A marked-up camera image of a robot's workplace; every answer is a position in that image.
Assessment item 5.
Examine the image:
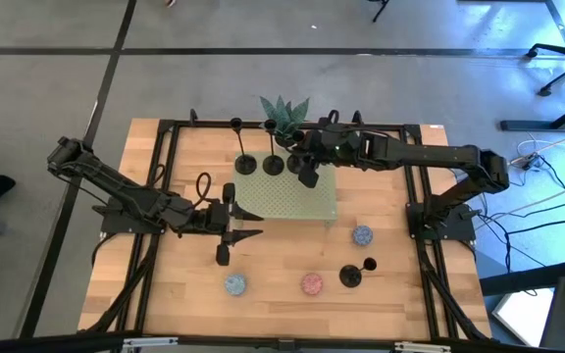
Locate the black desk leg bar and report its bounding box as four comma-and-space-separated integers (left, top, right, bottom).
499, 91, 565, 133

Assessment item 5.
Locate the green perforated metal shelf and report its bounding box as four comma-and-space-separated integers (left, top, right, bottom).
231, 150, 338, 227

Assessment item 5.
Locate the black aluminium table frame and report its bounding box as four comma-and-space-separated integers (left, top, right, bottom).
77, 108, 494, 353

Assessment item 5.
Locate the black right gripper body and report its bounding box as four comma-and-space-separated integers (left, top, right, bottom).
297, 126, 363, 190

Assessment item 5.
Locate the black office chair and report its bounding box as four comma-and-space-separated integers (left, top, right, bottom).
525, 34, 565, 98

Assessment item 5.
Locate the black chair base leg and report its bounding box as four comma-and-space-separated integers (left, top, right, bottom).
368, 0, 392, 24

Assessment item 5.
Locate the black candlestick holder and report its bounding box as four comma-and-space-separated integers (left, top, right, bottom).
338, 256, 378, 289
262, 118, 285, 177
229, 116, 258, 177
285, 129, 308, 176

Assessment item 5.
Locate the white flat panel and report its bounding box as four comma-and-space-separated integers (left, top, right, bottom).
490, 287, 557, 347

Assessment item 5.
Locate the pink speckled ball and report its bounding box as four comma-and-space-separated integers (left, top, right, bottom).
300, 272, 325, 297

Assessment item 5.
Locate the blue speckled ball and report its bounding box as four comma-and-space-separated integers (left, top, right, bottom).
224, 273, 249, 297

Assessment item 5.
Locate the green plant in white pot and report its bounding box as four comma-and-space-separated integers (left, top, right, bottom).
259, 95, 311, 148

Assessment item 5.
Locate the black desk foot bar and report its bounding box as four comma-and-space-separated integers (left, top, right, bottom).
478, 258, 565, 297

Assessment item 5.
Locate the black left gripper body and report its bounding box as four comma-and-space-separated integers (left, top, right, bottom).
194, 182, 237, 267

